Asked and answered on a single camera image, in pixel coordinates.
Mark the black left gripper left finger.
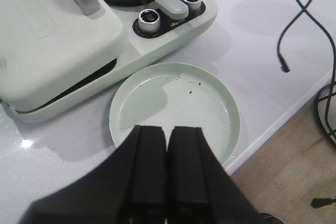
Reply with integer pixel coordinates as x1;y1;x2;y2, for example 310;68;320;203
19;126;166;223

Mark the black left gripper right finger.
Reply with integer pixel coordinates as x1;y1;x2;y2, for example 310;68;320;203
167;126;260;223

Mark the mint green breakfast maker lid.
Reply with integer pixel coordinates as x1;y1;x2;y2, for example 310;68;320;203
1;0;128;112

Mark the mint green breakfast maker base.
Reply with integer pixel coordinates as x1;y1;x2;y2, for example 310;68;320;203
2;0;217;122

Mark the mint green plate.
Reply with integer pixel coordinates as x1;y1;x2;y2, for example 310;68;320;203
109;62;240;164

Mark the black round stand base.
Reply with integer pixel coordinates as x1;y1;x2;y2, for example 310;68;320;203
313;81;335;148

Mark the silver left control knob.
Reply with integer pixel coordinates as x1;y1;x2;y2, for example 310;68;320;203
138;9;161;34

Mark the silver control knob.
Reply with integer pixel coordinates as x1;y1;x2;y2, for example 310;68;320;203
138;9;161;34
183;0;202;13

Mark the silver right control knob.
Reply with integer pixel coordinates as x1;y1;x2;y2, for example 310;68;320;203
183;0;202;13

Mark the black cable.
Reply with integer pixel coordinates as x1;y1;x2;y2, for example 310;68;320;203
277;0;336;141

